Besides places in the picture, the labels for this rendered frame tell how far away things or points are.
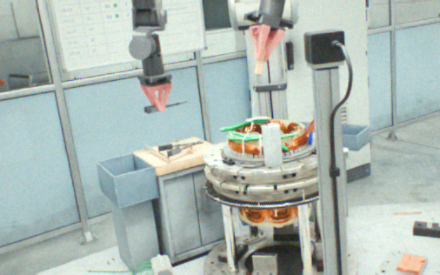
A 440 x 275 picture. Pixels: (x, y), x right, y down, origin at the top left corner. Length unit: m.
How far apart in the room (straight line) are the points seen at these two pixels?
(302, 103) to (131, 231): 2.35
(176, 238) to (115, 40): 2.14
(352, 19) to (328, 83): 3.11
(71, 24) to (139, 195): 2.10
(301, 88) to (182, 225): 2.27
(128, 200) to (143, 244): 0.14
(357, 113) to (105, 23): 1.93
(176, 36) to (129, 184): 2.32
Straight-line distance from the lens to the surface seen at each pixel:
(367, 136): 1.45
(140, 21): 1.33
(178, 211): 1.34
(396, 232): 1.49
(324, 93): 0.66
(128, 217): 1.32
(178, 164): 1.29
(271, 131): 1.05
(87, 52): 3.28
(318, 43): 0.65
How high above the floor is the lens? 1.45
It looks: 15 degrees down
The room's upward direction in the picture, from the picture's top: 6 degrees counter-clockwise
